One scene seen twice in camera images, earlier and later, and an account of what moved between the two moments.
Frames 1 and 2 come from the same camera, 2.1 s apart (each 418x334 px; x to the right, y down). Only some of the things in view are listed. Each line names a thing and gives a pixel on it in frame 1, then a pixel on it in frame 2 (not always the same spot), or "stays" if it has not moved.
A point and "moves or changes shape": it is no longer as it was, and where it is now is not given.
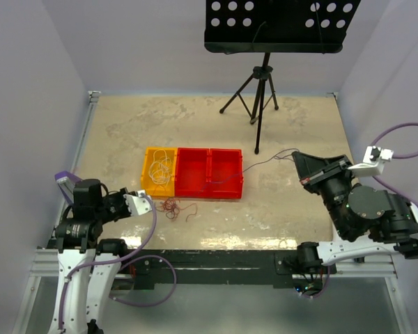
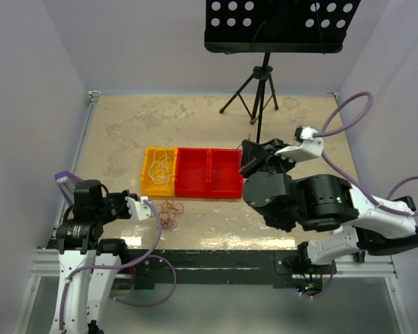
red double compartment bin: x=206 y=172 stays
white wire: x=159 y=169 stays
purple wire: x=279 y=156 to x=205 y=168
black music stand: x=275 y=26 stays
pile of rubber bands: x=171 y=207 moves or changes shape
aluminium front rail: x=45 y=266 stays
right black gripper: x=307 y=165 to x=253 y=152
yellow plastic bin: x=158 y=177 stays
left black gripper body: x=115 y=205 stays
